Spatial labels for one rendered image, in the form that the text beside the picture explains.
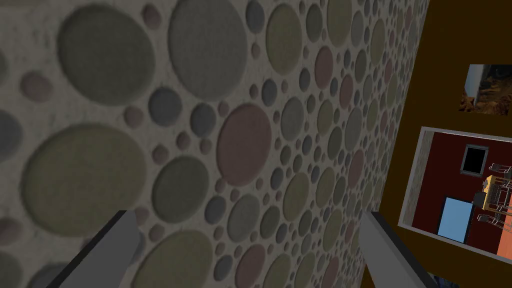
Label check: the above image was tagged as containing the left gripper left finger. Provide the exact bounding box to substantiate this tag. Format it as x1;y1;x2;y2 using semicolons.
45;209;141;288

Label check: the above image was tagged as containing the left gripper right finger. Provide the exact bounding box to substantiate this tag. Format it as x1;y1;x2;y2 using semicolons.
357;210;440;288

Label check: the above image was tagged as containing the light blue panel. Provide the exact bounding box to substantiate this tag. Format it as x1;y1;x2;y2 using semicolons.
436;196;475;245

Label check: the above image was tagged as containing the grey framed doorway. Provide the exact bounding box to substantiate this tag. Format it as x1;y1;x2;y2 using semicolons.
397;125;512;266

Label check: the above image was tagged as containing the yellow table with chairs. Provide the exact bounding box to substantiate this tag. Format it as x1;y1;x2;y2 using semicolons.
473;162;512;231

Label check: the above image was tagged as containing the black framed window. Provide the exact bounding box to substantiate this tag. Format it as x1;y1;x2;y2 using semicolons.
459;144;490;178

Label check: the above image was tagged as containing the brown landscape wall picture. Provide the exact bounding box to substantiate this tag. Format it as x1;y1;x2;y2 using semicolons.
458;63;512;116

